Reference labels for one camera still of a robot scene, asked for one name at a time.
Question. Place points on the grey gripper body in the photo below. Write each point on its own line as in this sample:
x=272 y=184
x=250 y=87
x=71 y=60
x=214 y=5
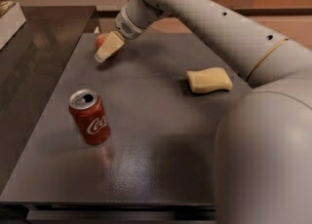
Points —
x=127 y=26

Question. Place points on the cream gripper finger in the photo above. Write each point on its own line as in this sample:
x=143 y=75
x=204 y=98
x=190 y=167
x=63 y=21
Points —
x=113 y=43

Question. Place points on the red apple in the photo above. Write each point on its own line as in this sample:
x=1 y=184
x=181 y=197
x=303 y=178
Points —
x=100 y=39

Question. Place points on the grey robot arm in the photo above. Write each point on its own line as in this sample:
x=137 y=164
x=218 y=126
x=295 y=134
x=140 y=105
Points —
x=263 y=144

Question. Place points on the red coke can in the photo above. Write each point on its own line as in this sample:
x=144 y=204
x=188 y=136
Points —
x=86 y=108

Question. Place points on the dark side counter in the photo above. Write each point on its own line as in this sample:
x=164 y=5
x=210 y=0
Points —
x=30 y=66

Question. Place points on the yellow sponge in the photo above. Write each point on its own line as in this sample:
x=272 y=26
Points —
x=209 y=80

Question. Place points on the white box with snacks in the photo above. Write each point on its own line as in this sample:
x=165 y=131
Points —
x=11 y=20

